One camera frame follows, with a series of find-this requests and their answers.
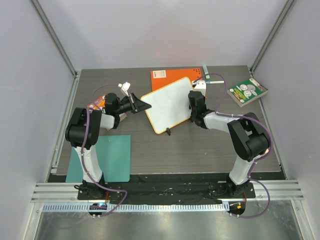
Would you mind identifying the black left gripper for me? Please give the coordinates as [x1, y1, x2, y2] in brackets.
[115, 93, 151, 115]

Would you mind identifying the yellow-framed whiteboard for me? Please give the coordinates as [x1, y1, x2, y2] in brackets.
[140, 77, 193, 135]

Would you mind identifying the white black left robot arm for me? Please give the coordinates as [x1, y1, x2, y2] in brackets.
[65, 93, 152, 200]

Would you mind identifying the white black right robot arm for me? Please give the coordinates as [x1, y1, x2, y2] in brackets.
[188, 90, 273, 198]

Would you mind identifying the black whiteboard stand foot left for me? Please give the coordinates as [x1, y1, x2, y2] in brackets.
[165, 128, 172, 136]

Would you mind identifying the white blue-capped marker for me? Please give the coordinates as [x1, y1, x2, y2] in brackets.
[205, 80, 225, 85]

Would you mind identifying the orange clipboard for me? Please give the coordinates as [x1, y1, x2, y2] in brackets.
[150, 68, 202, 92]

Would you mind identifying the green highlighter marker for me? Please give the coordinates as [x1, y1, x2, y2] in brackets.
[202, 64, 209, 77]

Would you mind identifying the orange cover booklet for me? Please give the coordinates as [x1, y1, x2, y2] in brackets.
[87, 95, 116, 130]

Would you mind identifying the green cover book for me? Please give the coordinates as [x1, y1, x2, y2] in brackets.
[227, 77, 269, 107]

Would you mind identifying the teal cutting mat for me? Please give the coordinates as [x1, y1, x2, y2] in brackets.
[65, 135, 131, 183]

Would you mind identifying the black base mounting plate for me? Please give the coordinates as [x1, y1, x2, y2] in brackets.
[74, 173, 256, 206]

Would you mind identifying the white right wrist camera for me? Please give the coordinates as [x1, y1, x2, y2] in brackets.
[192, 80, 207, 97]

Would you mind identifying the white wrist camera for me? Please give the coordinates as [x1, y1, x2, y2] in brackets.
[118, 82, 131, 96]
[192, 80, 207, 97]

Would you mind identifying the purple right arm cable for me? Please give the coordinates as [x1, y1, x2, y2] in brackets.
[192, 73, 275, 218]

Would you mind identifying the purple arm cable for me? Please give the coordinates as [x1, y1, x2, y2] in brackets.
[192, 73, 275, 218]
[79, 84, 128, 218]

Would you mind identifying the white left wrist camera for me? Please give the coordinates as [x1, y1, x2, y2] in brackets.
[118, 82, 131, 96]

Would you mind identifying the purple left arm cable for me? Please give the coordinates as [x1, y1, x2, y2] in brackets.
[79, 84, 128, 218]

